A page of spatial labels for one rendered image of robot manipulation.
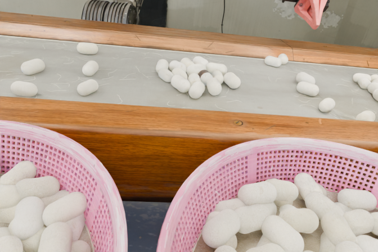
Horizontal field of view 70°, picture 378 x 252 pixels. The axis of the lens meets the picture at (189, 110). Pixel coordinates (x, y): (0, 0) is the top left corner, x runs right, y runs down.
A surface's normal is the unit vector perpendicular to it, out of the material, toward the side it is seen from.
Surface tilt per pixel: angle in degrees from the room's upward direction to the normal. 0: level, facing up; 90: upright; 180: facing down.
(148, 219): 0
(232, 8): 90
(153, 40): 45
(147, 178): 90
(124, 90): 0
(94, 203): 72
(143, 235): 0
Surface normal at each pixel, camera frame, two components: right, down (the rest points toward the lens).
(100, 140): 0.06, 0.48
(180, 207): 0.95, -0.02
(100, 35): 0.12, -0.28
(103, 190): -0.79, -0.07
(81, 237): 0.11, -0.88
